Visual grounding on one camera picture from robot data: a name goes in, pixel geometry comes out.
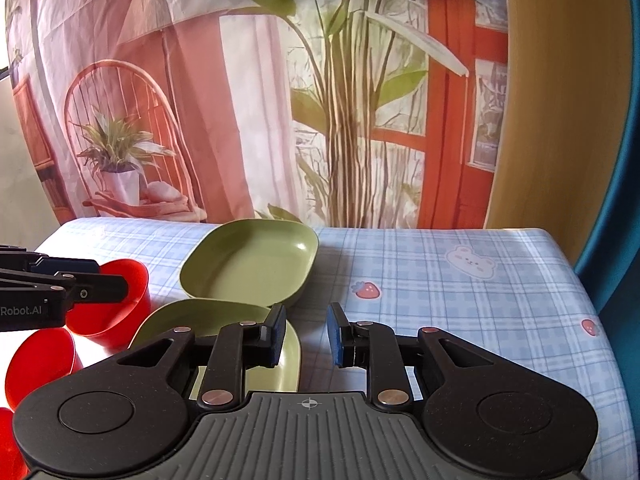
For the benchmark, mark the red bowl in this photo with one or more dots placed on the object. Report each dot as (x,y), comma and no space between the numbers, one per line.
(125,320)
(7,445)
(40,365)

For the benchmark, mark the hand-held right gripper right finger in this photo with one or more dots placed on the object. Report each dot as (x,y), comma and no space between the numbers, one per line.
(336,337)

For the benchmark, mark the printed backdrop cloth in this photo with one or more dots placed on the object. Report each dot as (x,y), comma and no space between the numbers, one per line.
(250,110)

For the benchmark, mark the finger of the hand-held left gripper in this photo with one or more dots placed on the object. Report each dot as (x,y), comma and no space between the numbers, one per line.
(100,290)
(75,265)

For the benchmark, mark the green plate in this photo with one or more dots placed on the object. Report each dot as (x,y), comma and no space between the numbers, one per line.
(200,315)
(250,265)

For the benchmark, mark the yellow wooden panel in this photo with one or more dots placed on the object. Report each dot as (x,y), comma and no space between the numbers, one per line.
(550,110)

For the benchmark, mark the blue curtain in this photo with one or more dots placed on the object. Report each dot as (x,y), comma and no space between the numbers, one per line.
(620,210)

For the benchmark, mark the blue plaid tablecloth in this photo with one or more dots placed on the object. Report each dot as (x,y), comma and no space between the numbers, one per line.
(450,310)

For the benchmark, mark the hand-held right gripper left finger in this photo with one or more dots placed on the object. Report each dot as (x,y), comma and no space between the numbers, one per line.
(272,340)

